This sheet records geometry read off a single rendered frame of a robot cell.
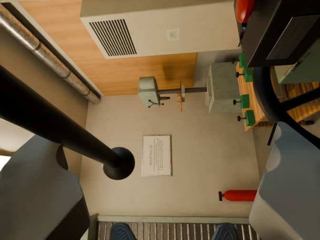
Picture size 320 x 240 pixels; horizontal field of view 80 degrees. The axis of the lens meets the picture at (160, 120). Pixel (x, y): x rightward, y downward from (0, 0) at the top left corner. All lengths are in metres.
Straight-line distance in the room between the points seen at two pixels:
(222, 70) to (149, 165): 1.71
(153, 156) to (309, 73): 2.85
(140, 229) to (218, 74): 2.31
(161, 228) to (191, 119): 1.66
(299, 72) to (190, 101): 3.03
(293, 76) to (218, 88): 2.04
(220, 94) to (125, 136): 1.70
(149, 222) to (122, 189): 0.60
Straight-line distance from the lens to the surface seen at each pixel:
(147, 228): 3.09
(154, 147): 3.06
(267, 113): 0.35
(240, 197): 2.94
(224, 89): 2.30
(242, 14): 0.21
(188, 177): 3.01
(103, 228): 3.26
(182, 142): 3.06
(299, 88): 1.78
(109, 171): 0.20
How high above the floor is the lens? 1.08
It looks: 6 degrees up
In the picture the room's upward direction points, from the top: 92 degrees counter-clockwise
